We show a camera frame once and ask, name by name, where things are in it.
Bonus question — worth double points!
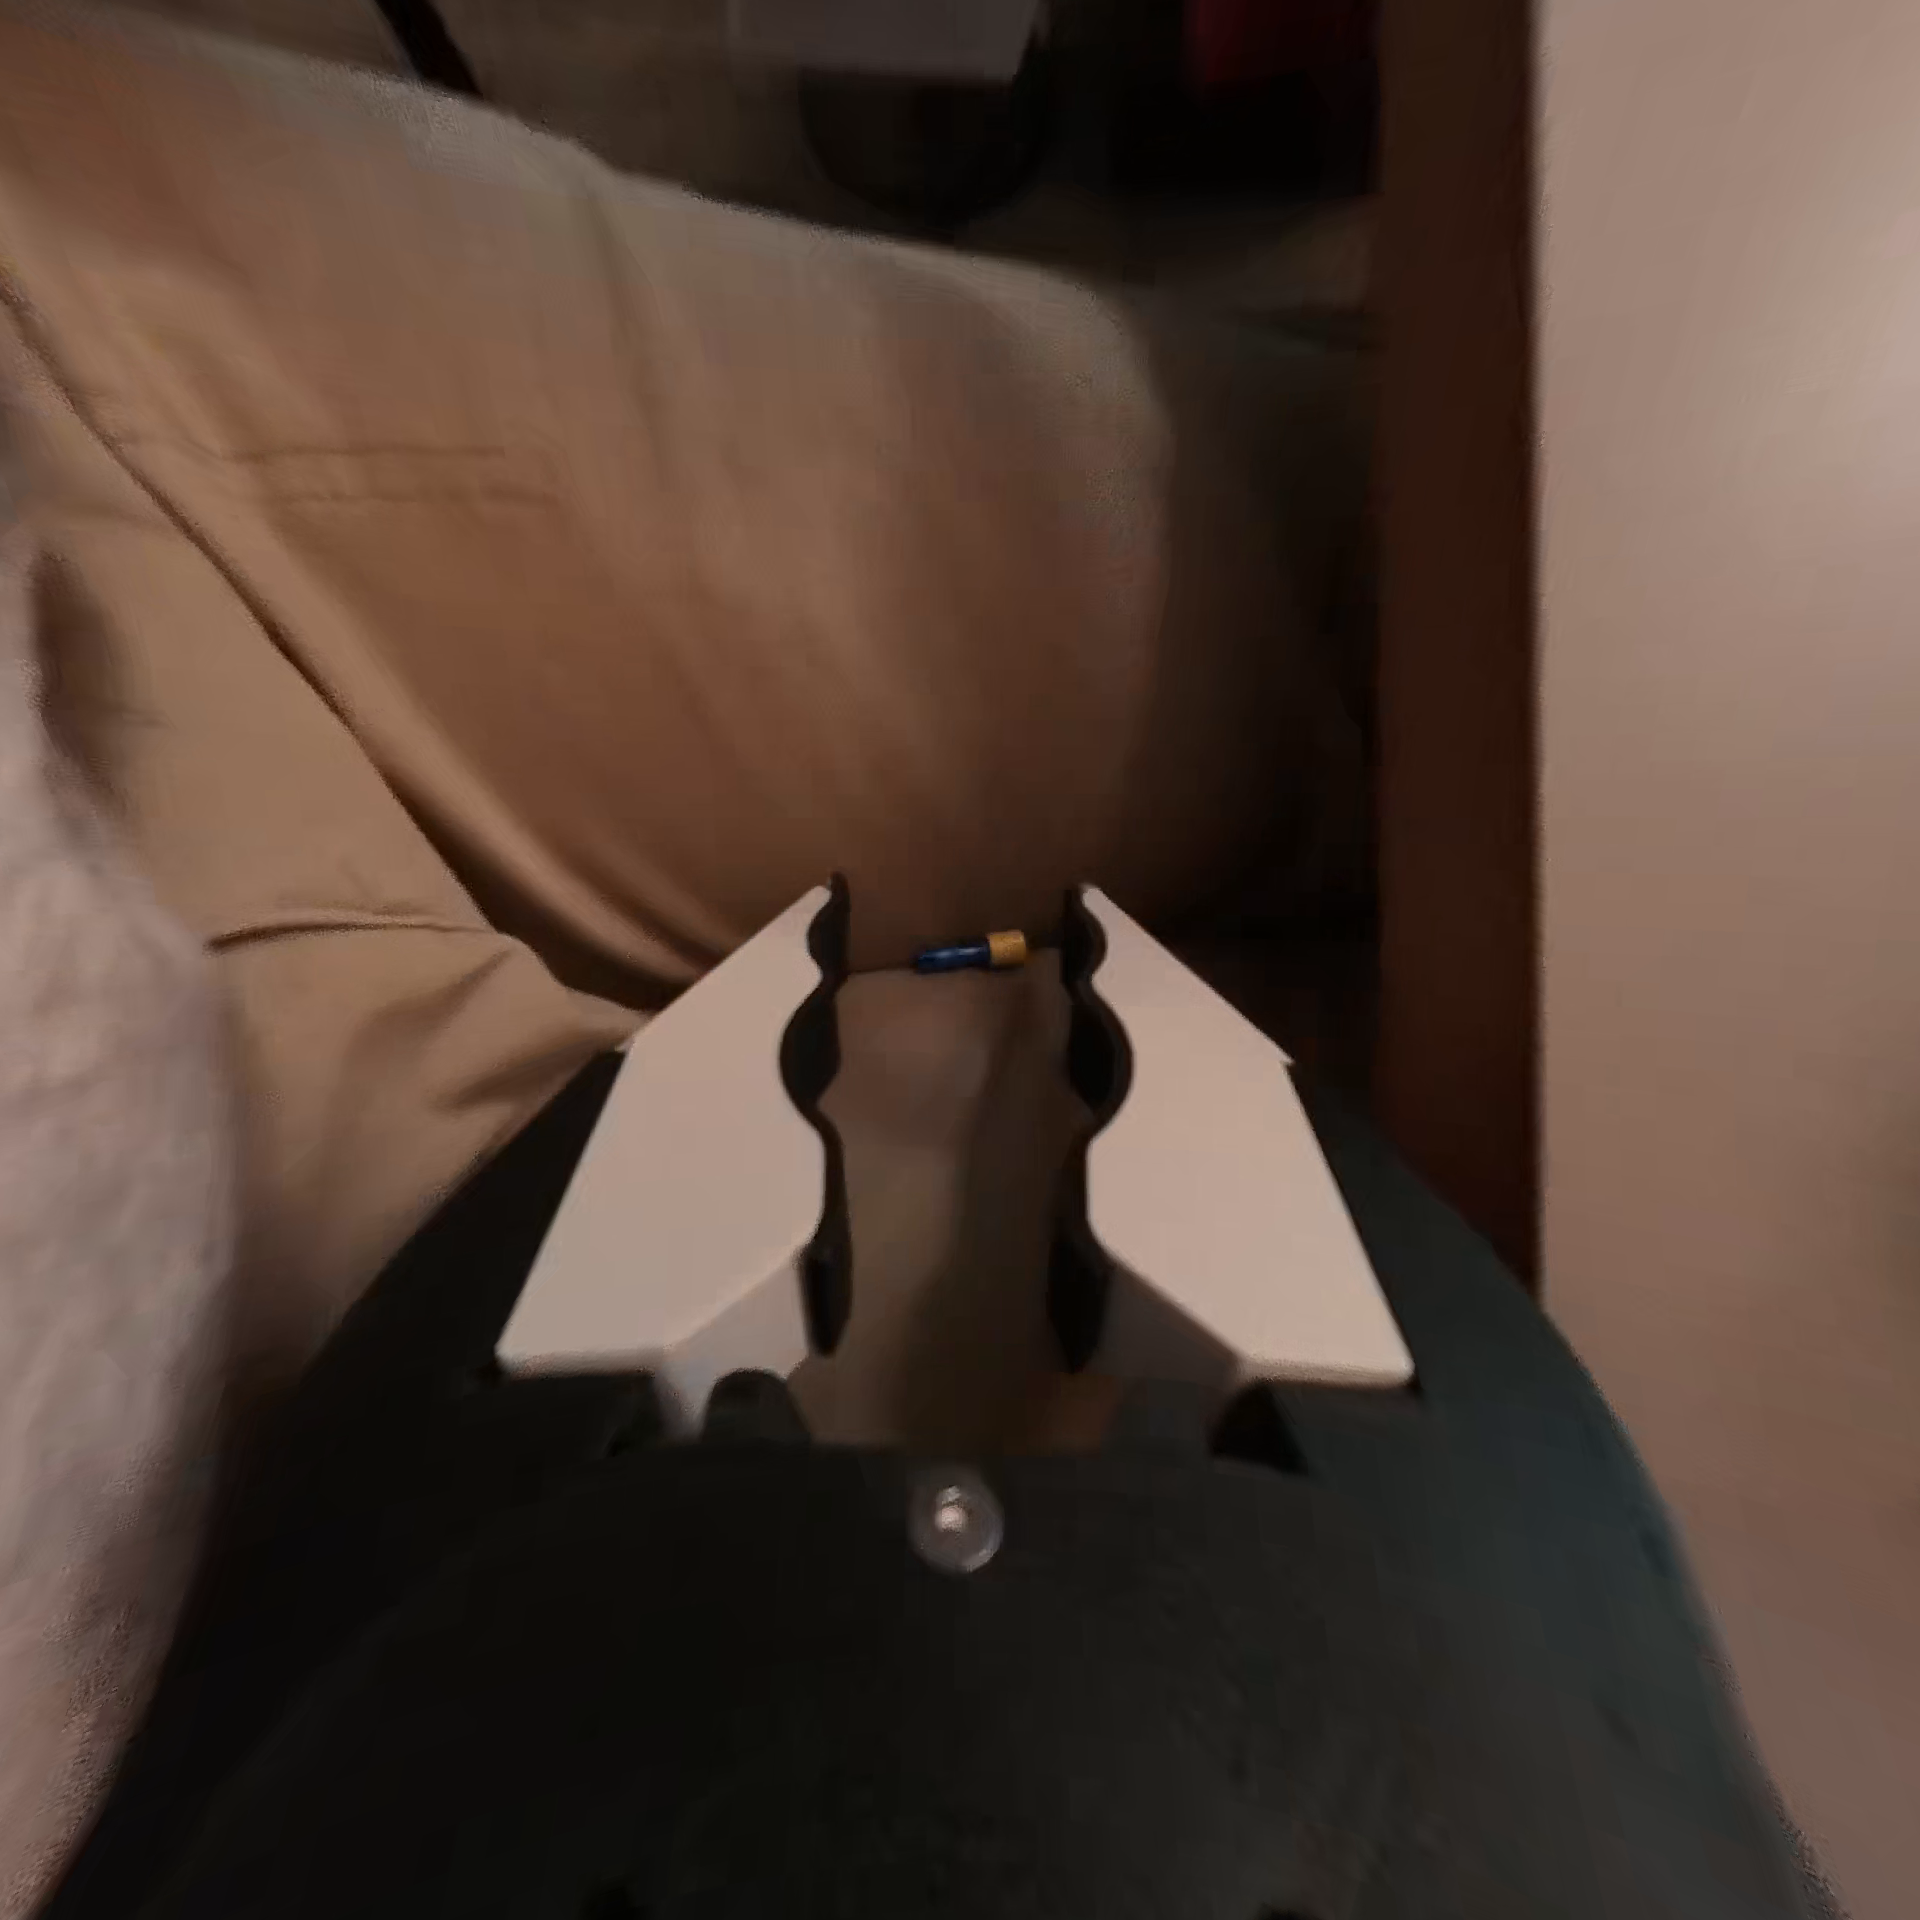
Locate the tan pillow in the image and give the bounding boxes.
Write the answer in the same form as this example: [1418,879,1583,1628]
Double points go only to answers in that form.
[0,16,1204,1448]

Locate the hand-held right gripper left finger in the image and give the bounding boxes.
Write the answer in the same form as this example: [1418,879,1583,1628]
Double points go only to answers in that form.
[494,870,858,1412]

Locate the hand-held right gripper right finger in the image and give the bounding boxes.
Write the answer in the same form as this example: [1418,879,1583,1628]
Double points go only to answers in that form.
[1053,879,1418,1422]

